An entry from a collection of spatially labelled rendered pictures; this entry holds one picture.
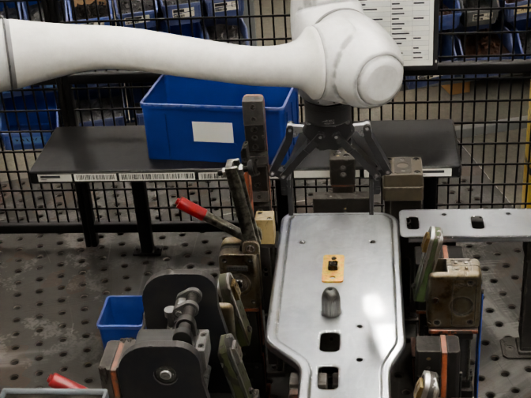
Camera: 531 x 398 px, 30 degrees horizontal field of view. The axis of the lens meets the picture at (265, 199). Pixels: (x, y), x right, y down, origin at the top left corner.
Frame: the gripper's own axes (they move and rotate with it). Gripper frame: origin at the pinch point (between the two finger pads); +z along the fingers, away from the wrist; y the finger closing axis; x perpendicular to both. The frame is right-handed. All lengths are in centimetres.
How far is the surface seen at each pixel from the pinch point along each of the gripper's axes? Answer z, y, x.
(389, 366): 13.5, 9.3, -25.7
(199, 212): 0.7, -22.6, -0.7
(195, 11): 27, -53, 177
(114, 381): 7.6, -30.5, -36.5
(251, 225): 2.9, -13.6, -1.5
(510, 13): 43, 58, 209
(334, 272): 12.9, 0.3, -1.3
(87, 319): 43, -56, 25
